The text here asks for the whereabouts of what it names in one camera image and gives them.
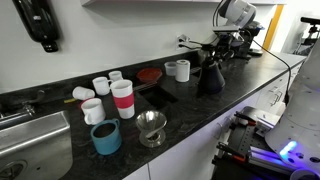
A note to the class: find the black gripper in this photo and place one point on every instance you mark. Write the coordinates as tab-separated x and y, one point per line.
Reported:
220	41

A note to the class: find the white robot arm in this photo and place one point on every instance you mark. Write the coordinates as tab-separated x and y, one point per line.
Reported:
300	116

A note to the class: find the white paper towel roll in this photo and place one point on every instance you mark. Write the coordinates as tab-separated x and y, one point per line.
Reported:
182	70

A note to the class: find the clear plastic container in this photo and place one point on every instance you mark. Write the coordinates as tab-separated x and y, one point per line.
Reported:
170	68

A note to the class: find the black red clamp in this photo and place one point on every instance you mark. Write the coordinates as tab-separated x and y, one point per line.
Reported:
245	118
233	153

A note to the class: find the red bowl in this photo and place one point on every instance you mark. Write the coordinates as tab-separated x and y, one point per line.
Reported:
149	74

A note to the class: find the black breadboard table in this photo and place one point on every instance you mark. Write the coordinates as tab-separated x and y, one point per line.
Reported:
240	140

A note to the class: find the white cup with red band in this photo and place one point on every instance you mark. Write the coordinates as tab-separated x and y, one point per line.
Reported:
123	100

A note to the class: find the large white mug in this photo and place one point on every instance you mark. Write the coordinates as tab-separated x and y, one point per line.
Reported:
93	111

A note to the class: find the blue mug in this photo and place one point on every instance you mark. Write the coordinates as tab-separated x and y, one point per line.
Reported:
106	138

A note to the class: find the tipped white mug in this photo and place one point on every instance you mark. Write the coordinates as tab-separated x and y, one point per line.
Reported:
83	93

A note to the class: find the chrome faucet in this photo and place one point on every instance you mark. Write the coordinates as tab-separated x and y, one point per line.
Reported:
26	103

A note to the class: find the stainless steel sink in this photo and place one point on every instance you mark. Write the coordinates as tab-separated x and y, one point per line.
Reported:
33	143

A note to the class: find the white wall power outlet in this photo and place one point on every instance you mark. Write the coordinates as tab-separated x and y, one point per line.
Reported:
182	41

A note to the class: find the yellow door frame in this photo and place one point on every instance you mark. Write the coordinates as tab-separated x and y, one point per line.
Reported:
272	26

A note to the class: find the aluminium rail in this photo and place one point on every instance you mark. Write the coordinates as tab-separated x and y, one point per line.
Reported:
270	159

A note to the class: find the black wall soap dispenser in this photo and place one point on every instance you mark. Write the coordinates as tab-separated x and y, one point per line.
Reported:
36	20

